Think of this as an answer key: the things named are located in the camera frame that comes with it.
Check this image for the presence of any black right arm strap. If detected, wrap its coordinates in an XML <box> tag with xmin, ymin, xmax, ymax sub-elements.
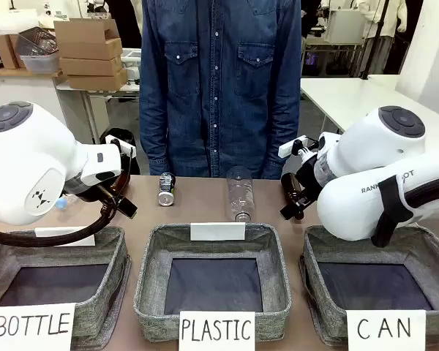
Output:
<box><xmin>370</xmin><ymin>174</ymin><xmax>408</xmax><ymax>249</ymax></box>

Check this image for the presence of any person right forearm denim sleeve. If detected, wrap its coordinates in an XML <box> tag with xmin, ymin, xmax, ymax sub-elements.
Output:
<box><xmin>138</xmin><ymin>98</ymin><xmax>170</xmax><ymax>177</ymax></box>

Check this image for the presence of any blank white card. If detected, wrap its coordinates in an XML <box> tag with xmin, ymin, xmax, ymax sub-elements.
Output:
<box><xmin>34</xmin><ymin>226</ymin><xmax>96</xmax><ymax>247</ymax></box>
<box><xmin>190</xmin><ymin>222</ymin><xmax>247</xmax><ymax>241</ymax></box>

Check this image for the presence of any large clear plastic bottle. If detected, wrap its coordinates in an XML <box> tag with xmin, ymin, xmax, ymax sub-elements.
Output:
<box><xmin>225</xmin><ymin>165</ymin><xmax>256</xmax><ymax>223</ymax></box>

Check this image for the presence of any black drink can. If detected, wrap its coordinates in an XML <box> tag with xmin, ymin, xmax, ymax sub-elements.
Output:
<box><xmin>157</xmin><ymin>172</ymin><xmax>177</xmax><ymax>206</ymax></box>

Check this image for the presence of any white table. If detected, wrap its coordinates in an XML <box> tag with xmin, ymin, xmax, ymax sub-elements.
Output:
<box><xmin>300</xmin><ymin>74</ymin><xmax>439</xmax><ymax>135</ymax></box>

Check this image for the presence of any small cardboard box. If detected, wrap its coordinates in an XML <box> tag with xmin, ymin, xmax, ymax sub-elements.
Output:
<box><xmin>0</xmin><ymin>34</ymin><xmax>26</xmax><ymax>70</ymax></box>

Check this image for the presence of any black waste bin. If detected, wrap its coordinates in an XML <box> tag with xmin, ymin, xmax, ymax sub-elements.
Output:
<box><xmin>99</xmin><ymin>127</ymin><xmax>141</xmax><ymax>176</ymax></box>

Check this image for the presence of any grey fabric basket can label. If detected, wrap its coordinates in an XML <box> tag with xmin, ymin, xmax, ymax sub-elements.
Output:
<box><xmin>299</xmin><ymin>223</ymin><xmax>439</xmax><ymax>347</ymax></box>

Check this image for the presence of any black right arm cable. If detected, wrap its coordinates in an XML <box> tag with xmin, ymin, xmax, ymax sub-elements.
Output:
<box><xmin>402</xmin><ymin>171</ymin><xmax>439</xmax><ymax>212</ymax></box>

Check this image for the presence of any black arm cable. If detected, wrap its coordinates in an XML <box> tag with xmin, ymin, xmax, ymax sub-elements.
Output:
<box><xmin>0</xmin><ymin>203</ymin><xmax>113</xmax><ymax>248</ymax></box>
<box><xmin>402</xmin><ymin>171</ymin><xmax>439</xmax><ymax>212</ymax></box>

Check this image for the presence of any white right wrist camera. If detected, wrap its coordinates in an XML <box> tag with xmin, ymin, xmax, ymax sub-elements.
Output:
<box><xmin>277</xmin><ymin>135</ymin><xmax>319</xmax><ymax>159</ymax></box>

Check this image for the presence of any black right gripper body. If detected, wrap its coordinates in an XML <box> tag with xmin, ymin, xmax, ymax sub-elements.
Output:
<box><xmin>294</xmin><ymin>156</ymin><xmax>322</xmax><ymax>206</ymax></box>

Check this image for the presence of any person in denim shirt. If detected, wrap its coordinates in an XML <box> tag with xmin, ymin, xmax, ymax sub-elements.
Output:
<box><xmin>138</xmin><ymin>0</ymin><xmax>303</xmax><ymax>180</ymax></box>

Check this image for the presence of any open cardboard box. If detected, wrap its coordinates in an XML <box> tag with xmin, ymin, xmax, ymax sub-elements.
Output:
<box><xmin>53</xmin><ymin>18</ymin><xmax>122</xmax><ymax>48</ymax></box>

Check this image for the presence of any white background cabinet box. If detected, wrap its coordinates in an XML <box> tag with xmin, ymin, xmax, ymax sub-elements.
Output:
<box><xmin>323</xmin><ymin>9</ymin><xmax>367</xmax><ymax>45</ymax></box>

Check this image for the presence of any clear plastic storage bin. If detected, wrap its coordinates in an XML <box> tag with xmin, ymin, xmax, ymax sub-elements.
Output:
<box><xmin>15</xmin><ymin>27</ymin><xmax>61</xmax><ymax>73</ymax></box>

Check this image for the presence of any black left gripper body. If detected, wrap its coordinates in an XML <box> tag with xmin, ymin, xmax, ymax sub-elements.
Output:
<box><xmin>94</xmin><ymin>182</ymin><xmax>127</xmax><ymax>210</ymax></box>

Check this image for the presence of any blue capped plastic bottle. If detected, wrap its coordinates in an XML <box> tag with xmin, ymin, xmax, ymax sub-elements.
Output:
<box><xmin>53</xmin><ymin>193</ymin><xmax>78</xmax><ymax>212</ymax></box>

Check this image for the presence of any white paper sign PLASTIC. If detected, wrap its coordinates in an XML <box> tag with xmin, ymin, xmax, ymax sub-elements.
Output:
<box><xmin>178</xmin><ymin>309</ymin><xmax>256</xmax><ymax>351</ymax></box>

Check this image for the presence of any grey fabric basket plastic label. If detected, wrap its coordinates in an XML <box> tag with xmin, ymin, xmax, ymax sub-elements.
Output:
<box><xmin>133</xmin><ymin>222</ymin><xmax>293</xmax><ymax>343</ymax></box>

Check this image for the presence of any grey fabric basket bottle label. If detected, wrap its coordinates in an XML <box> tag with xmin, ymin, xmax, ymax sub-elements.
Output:
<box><xmin>0</xmin><ymin>226</ymin><xmax>132</xmax><ymax>348</ymax></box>

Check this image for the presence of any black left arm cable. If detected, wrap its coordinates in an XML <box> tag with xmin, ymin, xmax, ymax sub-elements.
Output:
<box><xmin>0</xmin><ymin>203</ymin><xmax>113</xmax><ymax>248</ymax></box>

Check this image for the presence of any flat cardboard box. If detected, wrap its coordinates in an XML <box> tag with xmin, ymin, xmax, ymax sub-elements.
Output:
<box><xmin>66</xmin><ymin>68</ymin><xmax>128</xmax><ymax>91</ymax></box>
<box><xmin>59</xmin><ymin>55</ymin><xmax>124</xmax><ymax>77</ymax></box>
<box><xmin>57</xmin><ymin>38</ymin><xmax>124</xmax><ymax>61</ymax></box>

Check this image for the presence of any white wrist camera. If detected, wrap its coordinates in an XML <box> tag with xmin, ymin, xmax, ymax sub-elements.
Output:
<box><xmin>277</xmin><ymin>135</ymin><xmax>319</xmax><ymax>159</ymax></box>
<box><xmin>110</xmin><ymin>137</ymin><xmax>137</xmax><ymax>159</ymax></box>

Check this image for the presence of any white paper sign CAN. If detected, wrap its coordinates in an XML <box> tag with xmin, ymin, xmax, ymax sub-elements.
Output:
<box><xmin>345</xmin><ymin>309</ymin><xmax>427</xmax><ymax>351</ymax></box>

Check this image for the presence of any white paper sign BOTTLE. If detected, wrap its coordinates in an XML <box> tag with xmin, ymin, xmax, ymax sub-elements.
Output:
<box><xmin>0</xmin><ymin>302</ymin><xmax>77</xmax><ymax>351</ymax></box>

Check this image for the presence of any black tripod pole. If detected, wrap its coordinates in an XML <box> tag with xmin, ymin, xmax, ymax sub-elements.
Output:
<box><xmin>361</xmin><ymin>0</ymin><xmax>391</xmax><ymax>80</ymax></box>

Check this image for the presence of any wooden shelf board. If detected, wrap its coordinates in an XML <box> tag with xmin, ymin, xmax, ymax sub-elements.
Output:
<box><xmin>0</xmin><ymin>68</ymin><xmax>67</xmax><ymax>80</ymax></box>

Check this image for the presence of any white foam block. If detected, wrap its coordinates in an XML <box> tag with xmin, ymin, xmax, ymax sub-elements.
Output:
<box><xmin>6</xmin><ymin>9</ymin><xmax>40</xmax><ymax>29</ymax></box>

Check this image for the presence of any white clothed background figure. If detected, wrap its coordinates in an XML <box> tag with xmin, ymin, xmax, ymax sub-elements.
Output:
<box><xmin>353</xmin><ymin>0</ymin><xmax>402</xmax><ymax>76</ymax></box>

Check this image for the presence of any person left forearm denim sleeve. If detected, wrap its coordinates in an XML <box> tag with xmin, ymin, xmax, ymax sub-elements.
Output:
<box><xmin>262</xmin><ymin>98</ymin><xmax>302</xmax><ymax>181</ymax></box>

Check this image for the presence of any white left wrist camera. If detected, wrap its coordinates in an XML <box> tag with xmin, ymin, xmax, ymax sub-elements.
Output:
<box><xmin>110</xmin><ymin>137</ymin><xmax>137</xmax><ymax>159</ymax></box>

